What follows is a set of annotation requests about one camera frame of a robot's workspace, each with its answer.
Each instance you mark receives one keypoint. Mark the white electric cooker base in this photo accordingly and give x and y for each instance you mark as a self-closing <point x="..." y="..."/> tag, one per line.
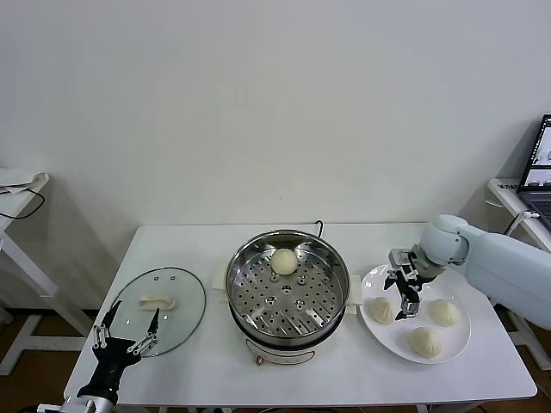
<point x="280" y="353"/>

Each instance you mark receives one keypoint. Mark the white side table with laptop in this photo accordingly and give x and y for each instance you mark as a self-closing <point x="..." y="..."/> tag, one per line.
<point x="505" y="202"/>

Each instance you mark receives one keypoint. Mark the copper cooker knob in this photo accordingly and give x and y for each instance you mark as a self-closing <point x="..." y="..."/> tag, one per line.
<point x="258" y="360"/>

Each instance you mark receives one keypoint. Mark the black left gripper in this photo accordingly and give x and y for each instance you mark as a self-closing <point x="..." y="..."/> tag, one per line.
<point x="116" y="350"/>

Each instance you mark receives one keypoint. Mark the steel steamer pot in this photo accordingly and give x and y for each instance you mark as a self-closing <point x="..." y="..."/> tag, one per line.
<point x="239" y="262"/>

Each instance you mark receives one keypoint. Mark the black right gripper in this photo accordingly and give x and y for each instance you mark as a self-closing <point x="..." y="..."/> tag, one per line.
<point x="411" y="279"/>

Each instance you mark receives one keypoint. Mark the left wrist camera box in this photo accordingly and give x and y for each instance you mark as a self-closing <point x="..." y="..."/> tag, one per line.
<point x="51" y="408"/>

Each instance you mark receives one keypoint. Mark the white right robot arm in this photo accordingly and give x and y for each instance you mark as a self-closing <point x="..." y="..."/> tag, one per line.
<point x="495" y="266"/>

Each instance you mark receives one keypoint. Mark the white side table with cloth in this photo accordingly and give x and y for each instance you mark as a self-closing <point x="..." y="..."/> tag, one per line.
<point x="17" y="205"/>

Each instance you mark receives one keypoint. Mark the white oval plate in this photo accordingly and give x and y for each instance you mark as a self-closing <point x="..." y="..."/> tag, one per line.
<point x="447" y="344"/>

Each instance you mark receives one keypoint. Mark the white steamed baozi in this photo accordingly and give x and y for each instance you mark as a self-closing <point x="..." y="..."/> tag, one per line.
<point x="283" y="262"/>
<point x="379" y="312"/>
<point x="443" y="312"/>
<point x="424" y="343"/>

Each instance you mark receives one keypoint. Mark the perforated steel steamer tray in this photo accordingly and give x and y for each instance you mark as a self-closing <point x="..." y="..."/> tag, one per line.
<point x="286" y="297"/>

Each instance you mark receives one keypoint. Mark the round glass pot lid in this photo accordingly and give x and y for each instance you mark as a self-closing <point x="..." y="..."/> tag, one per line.
<point x="172" y="335"/>

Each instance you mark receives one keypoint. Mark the dark grey laptop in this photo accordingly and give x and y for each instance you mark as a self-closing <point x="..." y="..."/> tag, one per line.
<point x="538" y="202"/>

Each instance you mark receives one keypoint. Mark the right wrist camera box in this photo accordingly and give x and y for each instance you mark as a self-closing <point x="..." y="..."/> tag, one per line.
<point x="399" y="258"/>

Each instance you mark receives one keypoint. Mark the white cloth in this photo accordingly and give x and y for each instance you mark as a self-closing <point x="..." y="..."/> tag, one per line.
<point x="21" y="176"/>

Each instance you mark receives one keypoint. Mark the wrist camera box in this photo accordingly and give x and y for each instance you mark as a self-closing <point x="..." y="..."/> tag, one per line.
<point x="399" y="258"/>
<point x="51" y="408"/>

